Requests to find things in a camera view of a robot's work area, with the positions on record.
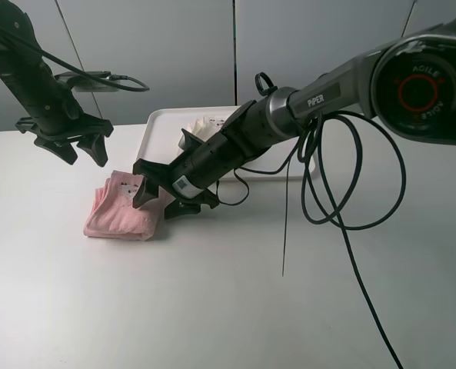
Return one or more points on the cream white towel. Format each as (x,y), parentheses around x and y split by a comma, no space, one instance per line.
(204,128)

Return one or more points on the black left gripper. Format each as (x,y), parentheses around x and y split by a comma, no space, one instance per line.
(55,116)

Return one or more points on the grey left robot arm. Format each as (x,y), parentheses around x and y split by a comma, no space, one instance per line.
(17,33)

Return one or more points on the white rectangular plastic tray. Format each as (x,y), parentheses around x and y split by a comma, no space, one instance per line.
(163,139)

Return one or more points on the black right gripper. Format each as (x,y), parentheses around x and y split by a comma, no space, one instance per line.
(187,178)

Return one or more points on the pink towel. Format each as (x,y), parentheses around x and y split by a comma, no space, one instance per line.
(113,214)

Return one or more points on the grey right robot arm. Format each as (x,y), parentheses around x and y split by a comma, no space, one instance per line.
(409,84)

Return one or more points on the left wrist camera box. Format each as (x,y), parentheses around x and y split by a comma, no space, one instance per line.
(89,80)

